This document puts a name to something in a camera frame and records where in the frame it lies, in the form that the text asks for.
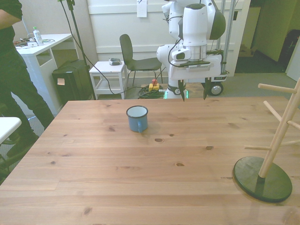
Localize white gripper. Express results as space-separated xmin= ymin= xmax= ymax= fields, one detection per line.
xmin=170 ymin=54 xmax=223 ymax=102

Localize blue enamel mug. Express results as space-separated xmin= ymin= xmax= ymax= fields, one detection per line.
xmin=126 ymin=105 xmax=149 ymax=134

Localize bare person forearm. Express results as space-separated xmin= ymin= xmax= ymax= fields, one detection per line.
xmin=0 ymin=9 xmax=22 ymax=30

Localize wooden mug tree black base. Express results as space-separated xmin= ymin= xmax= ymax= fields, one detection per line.
xmin=232 ymin=77 xmax=300 ymax=203

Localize yellow emergency stop button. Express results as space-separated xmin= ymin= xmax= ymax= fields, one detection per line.
xmin=148 ymin=79 xmax=161 ymax=92

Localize black chair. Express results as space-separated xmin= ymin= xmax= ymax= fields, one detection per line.
xmin=119 ymin=34 xmax=163 ymax=89

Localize white side table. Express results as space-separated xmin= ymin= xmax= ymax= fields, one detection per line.
xmin=89 ymin=60 xmax=128 ymax=100

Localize white paper sheet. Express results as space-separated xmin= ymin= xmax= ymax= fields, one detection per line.
xmin=136 ymin=0 xmax=148 ymax=18

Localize dark cabinet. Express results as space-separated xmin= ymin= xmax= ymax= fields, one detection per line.
xmin=278 ymin=29 xmax=300 ymax=69

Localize black computer case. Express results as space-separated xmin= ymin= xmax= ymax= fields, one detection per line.
xmin=51 ymin=60 xmax=93 ymax=106

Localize black tripod stand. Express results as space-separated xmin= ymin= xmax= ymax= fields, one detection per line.
xmin=57 ymin=0 xmax=98 ymax=101

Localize white desk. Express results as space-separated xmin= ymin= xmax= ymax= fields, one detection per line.
xmin=14 ymin=33 xmax=78 ymax=116

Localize clear plastic bottle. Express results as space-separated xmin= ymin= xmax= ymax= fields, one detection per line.
xmin=32 ymin=26 xmax=45 ymax=46

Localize person in black clothes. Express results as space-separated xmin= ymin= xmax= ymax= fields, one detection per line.
xmin=0 ymin=0 xmax=55 ymax=160

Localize small white table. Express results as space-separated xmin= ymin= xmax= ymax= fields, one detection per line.
xmin=0 ymin=116 xmax=23 ymax=145

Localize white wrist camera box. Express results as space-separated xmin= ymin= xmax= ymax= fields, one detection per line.
xmin=172 ymin=49 xmax=192 ymax=62

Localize coiled cable bundle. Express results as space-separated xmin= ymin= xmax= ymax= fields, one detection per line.
xmin=137 ymin=85 xmax=166 ymax=99

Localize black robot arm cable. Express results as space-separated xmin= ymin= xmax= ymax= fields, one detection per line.
xmin=163 ymin=13 xmax=186 ymax=69

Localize aluminium frame post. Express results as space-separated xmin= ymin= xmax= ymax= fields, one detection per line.
xmin=217 ymin=0 xmax=227 ymax=59
xmin=225 ymin=0 xmax=236 ymax=77

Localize long black floor cable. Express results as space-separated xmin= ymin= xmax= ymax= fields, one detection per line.
xmin=58 ymin=0 xmax=164 ymax=96

